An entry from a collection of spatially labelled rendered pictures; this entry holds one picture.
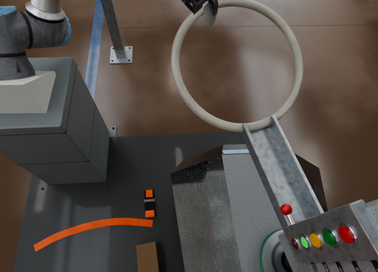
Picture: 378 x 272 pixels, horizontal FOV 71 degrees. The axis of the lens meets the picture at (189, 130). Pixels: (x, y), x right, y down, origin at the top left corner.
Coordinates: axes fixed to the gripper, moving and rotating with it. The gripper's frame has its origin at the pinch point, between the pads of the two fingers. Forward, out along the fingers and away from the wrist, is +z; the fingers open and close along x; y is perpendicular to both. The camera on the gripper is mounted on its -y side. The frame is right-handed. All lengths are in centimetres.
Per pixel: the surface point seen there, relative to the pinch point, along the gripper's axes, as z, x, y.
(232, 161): 30, 52, 20
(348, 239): -44, 54, 32
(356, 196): 93, 151, -43
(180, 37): 4.4, 2.6, 9.6
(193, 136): 123, 38, 9
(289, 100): 4.6, 44.8, -4.4
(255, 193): 24, 66, 24
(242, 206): 23, 66, 32
